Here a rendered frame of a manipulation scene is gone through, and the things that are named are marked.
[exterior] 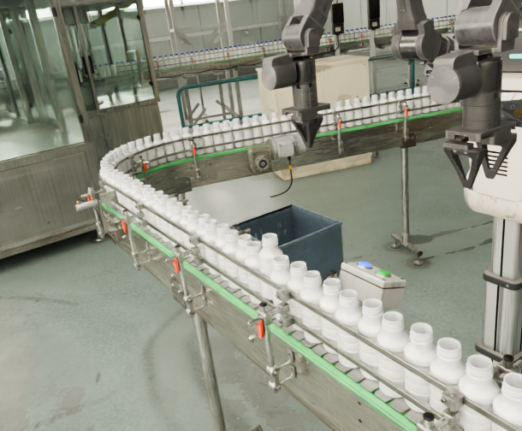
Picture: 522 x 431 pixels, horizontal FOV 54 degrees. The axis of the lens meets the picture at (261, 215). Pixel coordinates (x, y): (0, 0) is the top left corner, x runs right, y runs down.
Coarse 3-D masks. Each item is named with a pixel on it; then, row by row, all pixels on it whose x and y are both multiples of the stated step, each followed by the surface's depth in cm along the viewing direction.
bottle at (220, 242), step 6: (222, 228) 142; (228, 228) 143; (222, 234) 143; (216, 240) 145; (222, 240) 143; (216, 246) 145; (222, 246) 143; (222, 258) 144; (222, 264) 145; (222, 270) 146; (222, 276) 147
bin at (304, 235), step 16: (288, 208) 215; (304, 208) 209; (240, 224) 203; (256, 224) 207; (272, 224) 212; (288, 224) 217; (304, 224) 212; (320, 224) 202; (336, 224) 190; (256, 240) 186; (288, 240) 219; (304, 240) 183; (320, 240) 188; (336, 240) 192; (288, 256) 181; (304, 256) 185; (320, 256) 190; (336, 256) 194; (320, 272) 192; (336, 272) 197
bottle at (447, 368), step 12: (444, 348) 85; (456, 348) 84; (432, 360) 87; (444, 360) 83; (456, 360) 82; (432, 372) 85; (444, 372) 83; (456, 372) 83; (444, 384) 83; (456, 384) 83; (432, 396) 87; (432, 408) 87; (444, 408) 85
